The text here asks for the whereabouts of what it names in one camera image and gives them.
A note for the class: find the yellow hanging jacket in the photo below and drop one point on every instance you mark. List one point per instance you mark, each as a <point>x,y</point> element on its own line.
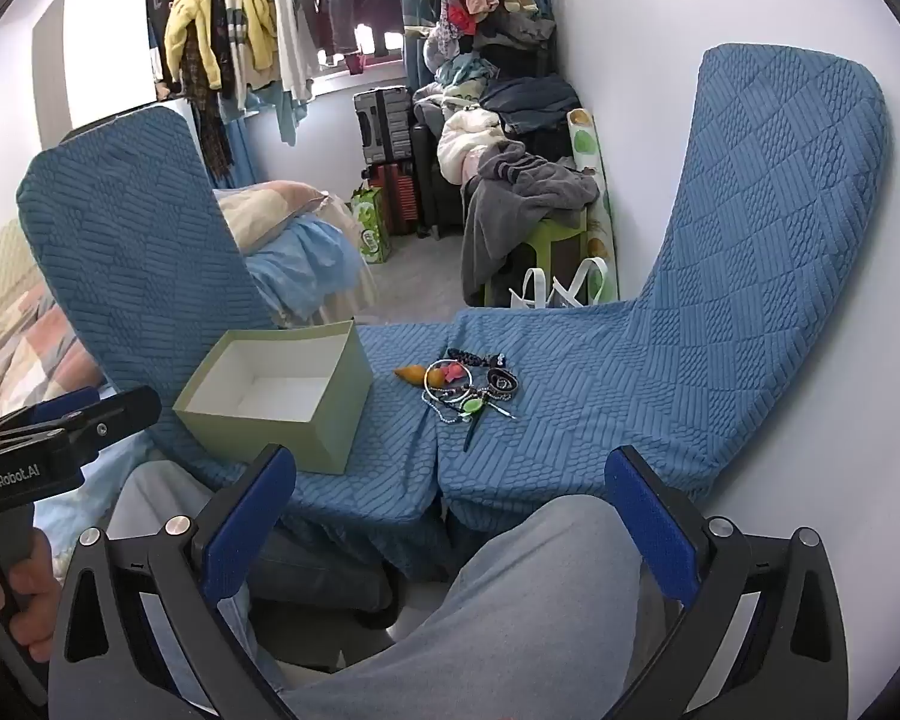
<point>183,14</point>

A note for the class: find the fruit print rolled mat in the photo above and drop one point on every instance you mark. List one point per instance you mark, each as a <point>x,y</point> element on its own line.
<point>587,159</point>

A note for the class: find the black woven bangle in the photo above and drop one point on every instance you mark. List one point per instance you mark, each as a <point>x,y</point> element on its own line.
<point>501,383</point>

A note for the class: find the blue textured sofa cover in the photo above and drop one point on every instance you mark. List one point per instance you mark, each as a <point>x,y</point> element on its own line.
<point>782,173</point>

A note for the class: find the red suitcase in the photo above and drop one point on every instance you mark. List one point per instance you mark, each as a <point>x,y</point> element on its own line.
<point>399,196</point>

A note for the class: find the red bead silver hoop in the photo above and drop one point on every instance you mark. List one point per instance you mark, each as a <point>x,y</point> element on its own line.
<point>451,393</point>

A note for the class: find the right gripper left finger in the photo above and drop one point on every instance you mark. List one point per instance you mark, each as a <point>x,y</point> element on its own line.
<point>106,662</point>

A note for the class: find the green shopping bag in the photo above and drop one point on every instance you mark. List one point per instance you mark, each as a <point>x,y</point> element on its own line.
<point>368,209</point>

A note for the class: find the light blue bed quilt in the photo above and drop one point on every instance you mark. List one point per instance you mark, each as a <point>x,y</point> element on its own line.
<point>297,271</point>

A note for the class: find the person's grey trouser leg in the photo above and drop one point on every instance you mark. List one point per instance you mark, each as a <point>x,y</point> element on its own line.
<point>540,623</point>

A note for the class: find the white tote bag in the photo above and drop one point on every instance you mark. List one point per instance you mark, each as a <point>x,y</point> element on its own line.
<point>587,287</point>

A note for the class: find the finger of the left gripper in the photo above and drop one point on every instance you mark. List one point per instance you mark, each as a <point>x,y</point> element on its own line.
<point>85,415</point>

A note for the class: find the black suitcase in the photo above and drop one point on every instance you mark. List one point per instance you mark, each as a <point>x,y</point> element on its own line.
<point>384,118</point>

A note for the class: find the cream fluffy garment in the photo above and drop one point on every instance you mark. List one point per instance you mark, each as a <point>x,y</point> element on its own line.
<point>464,131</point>

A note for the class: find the white wardrobe cabinet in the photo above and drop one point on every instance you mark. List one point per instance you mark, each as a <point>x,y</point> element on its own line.
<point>90,59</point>

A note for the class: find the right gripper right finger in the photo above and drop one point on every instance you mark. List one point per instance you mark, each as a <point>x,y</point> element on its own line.
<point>760,633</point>

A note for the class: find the grey fleece blanket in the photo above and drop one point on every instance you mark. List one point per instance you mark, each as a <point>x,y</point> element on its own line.
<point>511,192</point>

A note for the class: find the orange gourd ornament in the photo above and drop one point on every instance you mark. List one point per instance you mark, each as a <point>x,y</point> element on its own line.
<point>420,376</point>

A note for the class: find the pink hat hair clip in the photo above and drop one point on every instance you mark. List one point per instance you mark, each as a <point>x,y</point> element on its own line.
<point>453,371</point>

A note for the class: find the green plastic stool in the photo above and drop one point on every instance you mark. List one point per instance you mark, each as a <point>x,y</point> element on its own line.
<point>553,246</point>

